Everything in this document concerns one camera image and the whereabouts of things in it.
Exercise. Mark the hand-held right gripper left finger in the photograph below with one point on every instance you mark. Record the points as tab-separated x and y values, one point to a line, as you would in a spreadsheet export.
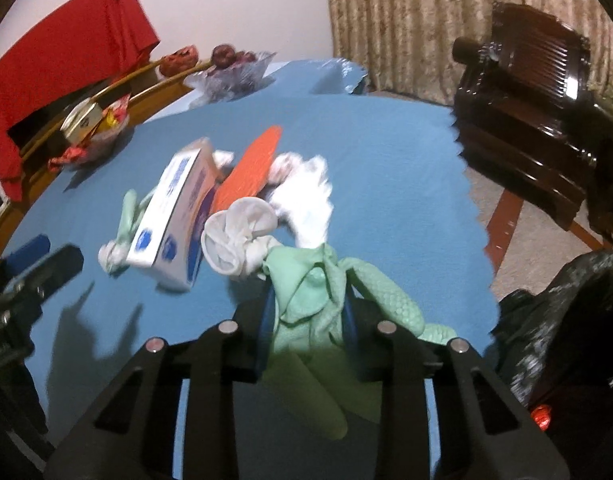
266	340

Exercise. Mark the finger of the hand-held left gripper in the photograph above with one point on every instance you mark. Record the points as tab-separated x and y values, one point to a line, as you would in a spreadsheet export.
59	265
31	249

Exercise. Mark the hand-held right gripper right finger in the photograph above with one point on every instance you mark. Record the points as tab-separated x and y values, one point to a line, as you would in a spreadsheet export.
371	360

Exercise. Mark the green rubber glove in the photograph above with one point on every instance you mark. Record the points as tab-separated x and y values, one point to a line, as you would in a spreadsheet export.
306	305

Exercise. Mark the pale green glove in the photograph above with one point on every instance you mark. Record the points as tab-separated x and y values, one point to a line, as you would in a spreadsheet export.
124	225

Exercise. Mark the white cardboard box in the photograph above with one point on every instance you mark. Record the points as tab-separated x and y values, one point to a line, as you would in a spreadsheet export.
166	220

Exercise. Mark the white tissue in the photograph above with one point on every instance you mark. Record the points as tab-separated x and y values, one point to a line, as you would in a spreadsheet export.
306	200

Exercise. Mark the orange bumpy mat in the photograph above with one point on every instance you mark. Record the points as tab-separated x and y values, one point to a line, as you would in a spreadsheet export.
251	170

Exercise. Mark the black-lined trash bin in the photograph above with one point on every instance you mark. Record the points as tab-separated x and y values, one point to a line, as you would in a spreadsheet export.
576	310

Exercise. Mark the red candy wrapper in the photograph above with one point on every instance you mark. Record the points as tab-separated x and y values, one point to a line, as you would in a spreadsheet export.
66	156

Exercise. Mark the black television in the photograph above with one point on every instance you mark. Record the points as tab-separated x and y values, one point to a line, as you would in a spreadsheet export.
36	127

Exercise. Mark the glass snack bowl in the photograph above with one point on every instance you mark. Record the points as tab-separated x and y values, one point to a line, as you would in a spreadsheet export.
104	140

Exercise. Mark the white snack box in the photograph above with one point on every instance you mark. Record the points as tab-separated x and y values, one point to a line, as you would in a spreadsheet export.
81	120

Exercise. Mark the yellow red snack packet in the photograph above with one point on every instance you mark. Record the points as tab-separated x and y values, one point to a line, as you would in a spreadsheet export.
115	112

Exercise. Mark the red cloth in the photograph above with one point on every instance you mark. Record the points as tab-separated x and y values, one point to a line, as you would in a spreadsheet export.
61	50

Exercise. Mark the wooden television cabinet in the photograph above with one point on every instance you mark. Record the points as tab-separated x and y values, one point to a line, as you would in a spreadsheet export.
161	91

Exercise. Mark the red plastic bag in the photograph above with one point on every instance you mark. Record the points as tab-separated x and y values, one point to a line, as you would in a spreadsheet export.
179	60

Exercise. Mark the glass fruit bowl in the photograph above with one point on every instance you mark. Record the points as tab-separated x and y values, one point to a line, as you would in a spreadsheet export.
231	80

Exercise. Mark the pale blue tablecloth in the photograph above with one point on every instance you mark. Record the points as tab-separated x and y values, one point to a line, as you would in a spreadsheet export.
296	80

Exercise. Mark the red apple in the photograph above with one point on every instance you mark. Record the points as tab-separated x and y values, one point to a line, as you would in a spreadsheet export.
245	56
221	54

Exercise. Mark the dark wooden armchair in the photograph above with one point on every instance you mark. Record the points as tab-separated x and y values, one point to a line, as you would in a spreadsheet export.
526	125

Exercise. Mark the beige floral curtain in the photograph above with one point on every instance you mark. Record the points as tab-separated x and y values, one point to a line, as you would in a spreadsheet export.
411	20

